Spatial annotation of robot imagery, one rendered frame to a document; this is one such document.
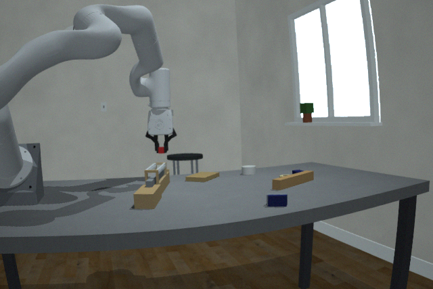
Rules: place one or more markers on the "tan wooden batten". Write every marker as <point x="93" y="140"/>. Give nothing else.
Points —
<point x="292" y="180"/>

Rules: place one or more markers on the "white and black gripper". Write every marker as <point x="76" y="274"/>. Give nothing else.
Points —
<point x="160" y="122"/>

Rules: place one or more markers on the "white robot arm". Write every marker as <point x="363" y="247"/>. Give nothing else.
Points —
<point x="97" y="34"/>

